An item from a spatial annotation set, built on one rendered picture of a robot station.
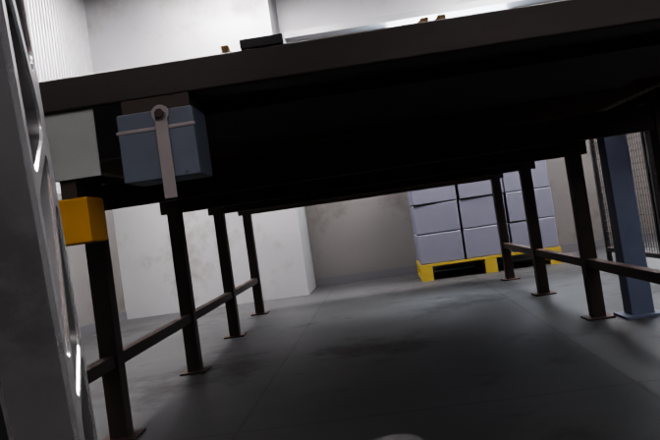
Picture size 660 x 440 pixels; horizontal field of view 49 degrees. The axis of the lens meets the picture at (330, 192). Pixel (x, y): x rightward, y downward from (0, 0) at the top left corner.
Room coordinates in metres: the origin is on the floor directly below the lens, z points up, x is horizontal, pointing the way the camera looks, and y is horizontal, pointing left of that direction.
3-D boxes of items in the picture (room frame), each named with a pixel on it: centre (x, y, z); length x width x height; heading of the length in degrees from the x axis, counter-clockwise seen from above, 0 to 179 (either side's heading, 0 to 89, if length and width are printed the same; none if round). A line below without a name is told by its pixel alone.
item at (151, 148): (1.28, 0.28, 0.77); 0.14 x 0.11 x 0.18; 87
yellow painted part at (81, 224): (1.28, 0.46, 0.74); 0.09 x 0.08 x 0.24; 87
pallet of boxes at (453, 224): (6.32, -1.26, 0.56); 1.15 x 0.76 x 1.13; 86
